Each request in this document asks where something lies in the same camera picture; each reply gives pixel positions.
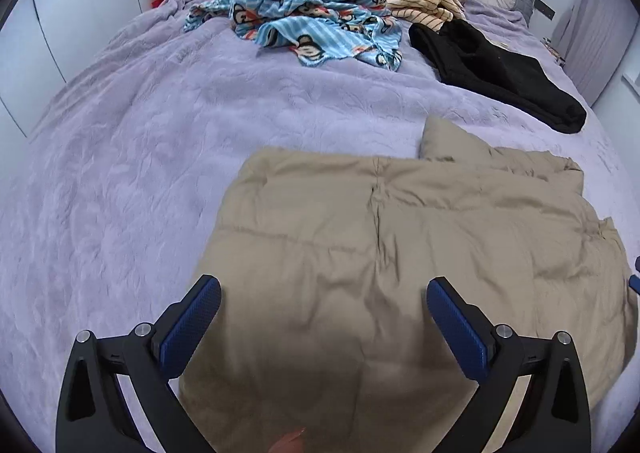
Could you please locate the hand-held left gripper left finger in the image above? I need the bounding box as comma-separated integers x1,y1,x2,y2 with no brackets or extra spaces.
56,274,222,453

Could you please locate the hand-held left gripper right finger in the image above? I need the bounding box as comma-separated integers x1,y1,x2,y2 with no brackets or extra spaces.
426,275,593,453

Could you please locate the beige puffer jacket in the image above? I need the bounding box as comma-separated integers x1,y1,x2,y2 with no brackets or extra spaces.
177,116,632,453

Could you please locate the purple fleece blanket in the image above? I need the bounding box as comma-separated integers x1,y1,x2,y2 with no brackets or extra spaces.
0,0,640,453

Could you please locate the nightstand clutter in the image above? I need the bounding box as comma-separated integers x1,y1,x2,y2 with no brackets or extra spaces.
542,36,568,66

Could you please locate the light purple curtain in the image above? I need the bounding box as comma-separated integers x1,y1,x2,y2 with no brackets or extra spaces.
550,0,631,106

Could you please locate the black garment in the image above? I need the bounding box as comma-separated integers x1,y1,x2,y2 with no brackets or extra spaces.
409,19,587,135

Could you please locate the white wardrobe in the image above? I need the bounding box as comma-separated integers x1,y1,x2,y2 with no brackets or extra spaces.
0,0,151,139

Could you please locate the blue monkey print garment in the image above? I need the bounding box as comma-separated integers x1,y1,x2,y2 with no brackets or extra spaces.
182,0,405,73

